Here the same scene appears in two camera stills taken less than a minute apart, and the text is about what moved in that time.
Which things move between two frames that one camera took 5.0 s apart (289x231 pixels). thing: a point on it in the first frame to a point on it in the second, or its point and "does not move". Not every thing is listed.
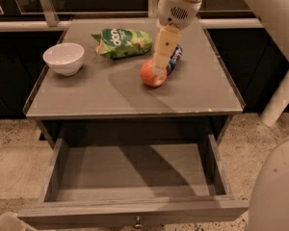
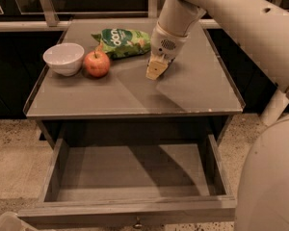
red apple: [148, 77] to [96, 64]
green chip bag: [117, 42] does not move
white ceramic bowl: [65, 58] does not move
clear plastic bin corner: [10, 221] does not move
